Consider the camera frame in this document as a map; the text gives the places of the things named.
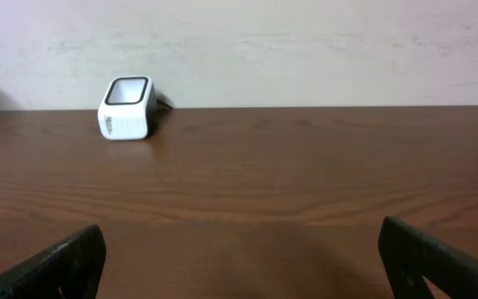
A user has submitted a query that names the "white barcode scanner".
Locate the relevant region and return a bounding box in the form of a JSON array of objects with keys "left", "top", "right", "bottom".
[{"left": 97, "top": 76, "right": 157, "bottom": 140}]

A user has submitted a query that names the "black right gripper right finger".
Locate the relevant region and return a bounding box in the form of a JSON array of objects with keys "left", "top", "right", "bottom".
[{"left": 378, "top": 217, "right": 478, "bottom": 299}]

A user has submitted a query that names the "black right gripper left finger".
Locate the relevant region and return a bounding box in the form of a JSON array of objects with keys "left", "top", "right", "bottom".
[{"left": 0, "top": 224, "right": 106, "bottom": 299}]

